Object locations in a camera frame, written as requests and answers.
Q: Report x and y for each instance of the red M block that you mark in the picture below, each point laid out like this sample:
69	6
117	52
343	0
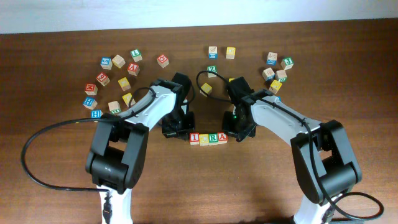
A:
91	89

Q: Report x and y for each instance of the wooden block blue corner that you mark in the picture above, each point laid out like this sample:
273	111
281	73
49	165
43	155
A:
268	74

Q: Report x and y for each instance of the blue H block upper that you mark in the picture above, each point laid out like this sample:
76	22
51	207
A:
90	103

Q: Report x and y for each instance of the green L block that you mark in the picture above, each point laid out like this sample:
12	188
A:
136	55

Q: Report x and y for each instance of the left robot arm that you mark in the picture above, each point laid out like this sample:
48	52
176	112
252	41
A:
118	150

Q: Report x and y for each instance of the red I block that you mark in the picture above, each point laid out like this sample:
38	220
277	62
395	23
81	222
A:
194	138

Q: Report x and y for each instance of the red round symbol block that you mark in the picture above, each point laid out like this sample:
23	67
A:
163	60

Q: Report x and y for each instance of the wooden block blue side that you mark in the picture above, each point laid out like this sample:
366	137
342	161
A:
213	52

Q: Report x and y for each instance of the yellow C block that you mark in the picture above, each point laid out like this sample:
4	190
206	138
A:
204	139

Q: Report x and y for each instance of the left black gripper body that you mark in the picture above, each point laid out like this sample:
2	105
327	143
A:
178	123

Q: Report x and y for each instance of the wooden block green R side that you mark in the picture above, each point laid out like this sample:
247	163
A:
281	75

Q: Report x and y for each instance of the yellow block left upper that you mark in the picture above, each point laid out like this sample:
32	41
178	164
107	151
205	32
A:
124	84

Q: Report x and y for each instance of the blue 5 block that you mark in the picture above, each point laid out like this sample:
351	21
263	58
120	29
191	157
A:
106	63

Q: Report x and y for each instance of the red a block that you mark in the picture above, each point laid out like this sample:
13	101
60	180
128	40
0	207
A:
222	138
133	69

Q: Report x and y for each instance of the green J block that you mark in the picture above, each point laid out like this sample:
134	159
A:
287	63

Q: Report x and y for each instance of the blue H block lower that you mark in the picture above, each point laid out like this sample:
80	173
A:
96	114

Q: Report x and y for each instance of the wooden block blue X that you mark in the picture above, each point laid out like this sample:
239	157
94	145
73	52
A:
271	58

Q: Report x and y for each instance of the red 9 block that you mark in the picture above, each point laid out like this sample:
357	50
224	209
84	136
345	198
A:
102	78

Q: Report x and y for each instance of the yellow tilted block right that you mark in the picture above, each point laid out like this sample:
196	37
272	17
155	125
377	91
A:
275	86

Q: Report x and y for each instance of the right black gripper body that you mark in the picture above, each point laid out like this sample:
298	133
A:
233	124

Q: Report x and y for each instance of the green Z block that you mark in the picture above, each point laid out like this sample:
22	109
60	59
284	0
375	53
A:
211	71

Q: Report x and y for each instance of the yellow block centre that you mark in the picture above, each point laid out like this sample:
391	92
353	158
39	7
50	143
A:
205	89

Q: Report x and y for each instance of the yellow block left lower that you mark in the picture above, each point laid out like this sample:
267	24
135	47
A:
128	99

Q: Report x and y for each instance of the plain wooden block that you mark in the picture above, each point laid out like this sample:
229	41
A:
118	61

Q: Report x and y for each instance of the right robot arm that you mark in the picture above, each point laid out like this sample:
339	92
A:
325	164

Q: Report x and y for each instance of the blue h block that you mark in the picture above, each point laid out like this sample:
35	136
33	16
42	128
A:
96	114
90	103

